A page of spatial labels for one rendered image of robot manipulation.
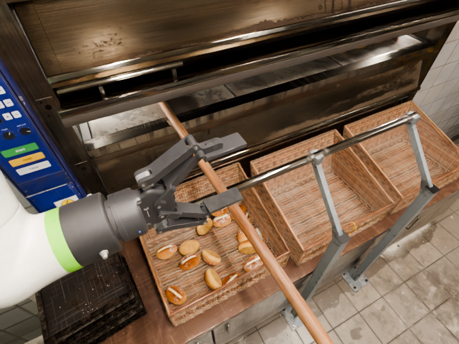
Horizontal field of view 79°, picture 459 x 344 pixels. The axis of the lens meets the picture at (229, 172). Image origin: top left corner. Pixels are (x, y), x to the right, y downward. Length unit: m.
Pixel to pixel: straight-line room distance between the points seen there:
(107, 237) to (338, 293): 1.78
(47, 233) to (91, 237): 0.05
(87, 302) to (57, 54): 0.79
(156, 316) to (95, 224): 0.96
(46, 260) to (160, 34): 0.68
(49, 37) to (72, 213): 0.56
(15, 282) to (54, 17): 0.64
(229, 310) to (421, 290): 1.39
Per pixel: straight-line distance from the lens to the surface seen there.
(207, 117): 1.12
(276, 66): 0.96
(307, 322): 0.68
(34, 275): 0.44
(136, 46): 0.90
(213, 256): 1.31
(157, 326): 1.32
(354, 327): 2.02
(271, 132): 1.35
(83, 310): 1.16
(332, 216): 1.06
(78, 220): 0.42
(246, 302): 1.32
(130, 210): 0.41
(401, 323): 2.15
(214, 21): 0.96
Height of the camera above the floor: 1.84
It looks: 48 degrees down
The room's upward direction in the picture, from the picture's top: straight up
